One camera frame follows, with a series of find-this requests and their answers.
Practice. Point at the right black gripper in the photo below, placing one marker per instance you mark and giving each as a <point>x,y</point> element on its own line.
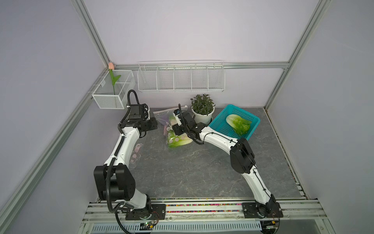
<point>175,128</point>

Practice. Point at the artificial pink tulip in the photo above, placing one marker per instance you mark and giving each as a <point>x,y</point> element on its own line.
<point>114,78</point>

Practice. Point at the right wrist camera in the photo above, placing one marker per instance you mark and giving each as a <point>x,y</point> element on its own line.
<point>176,120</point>

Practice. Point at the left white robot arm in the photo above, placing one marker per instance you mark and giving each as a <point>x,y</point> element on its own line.
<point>114,182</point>

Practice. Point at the chinese cabbage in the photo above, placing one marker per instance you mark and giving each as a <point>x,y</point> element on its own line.
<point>239,125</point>
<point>174,141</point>

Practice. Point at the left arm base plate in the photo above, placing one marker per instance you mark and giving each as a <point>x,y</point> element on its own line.
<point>152,212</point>

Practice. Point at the clear pink-dotted zipper bag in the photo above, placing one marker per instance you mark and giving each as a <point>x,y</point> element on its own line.
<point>164,117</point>

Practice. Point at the teal plastic basket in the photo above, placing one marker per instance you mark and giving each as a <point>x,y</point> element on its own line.
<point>220,125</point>

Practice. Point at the white wire wall rack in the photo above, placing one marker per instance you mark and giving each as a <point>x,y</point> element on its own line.
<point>181,75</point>

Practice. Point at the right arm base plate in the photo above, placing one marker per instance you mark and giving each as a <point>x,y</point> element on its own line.
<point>258,210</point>

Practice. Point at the white mesh wall basket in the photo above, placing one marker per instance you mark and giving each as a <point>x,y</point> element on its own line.
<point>111,92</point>

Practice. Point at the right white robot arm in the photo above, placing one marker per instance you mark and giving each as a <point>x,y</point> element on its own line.
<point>242,159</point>

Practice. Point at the potted green plant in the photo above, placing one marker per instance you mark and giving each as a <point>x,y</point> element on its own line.
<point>203,108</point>

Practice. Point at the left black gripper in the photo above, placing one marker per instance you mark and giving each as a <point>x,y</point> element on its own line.
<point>154,126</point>

